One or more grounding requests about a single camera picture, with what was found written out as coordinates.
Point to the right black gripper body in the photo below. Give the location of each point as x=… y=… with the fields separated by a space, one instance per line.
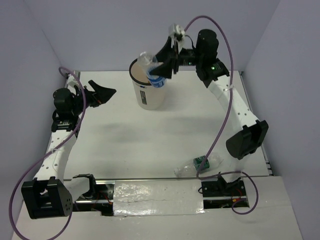
x=187 y=57

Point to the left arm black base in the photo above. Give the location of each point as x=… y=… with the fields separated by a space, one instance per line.
x=98 y=197

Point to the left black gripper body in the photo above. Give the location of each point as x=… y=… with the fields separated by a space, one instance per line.
x=91 y=101

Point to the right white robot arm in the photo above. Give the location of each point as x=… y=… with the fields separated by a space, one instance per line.
x=248 y=132

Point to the silver tape patch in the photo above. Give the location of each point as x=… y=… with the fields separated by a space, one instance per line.
x=157 y=198

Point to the white bin with black rim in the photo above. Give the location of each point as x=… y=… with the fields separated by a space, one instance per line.
x=148 y=97

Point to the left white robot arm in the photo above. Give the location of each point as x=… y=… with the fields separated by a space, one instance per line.
x=46 y=196

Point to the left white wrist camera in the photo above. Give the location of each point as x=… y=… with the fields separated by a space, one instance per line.
x=72 y=82

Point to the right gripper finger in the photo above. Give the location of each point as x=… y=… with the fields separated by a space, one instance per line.
x=167 y=53
x=163 y=69

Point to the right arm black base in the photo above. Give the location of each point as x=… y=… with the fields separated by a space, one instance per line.
x=218 y=194

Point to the clear bottle green label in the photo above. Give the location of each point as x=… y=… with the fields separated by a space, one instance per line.
x=191 y=167

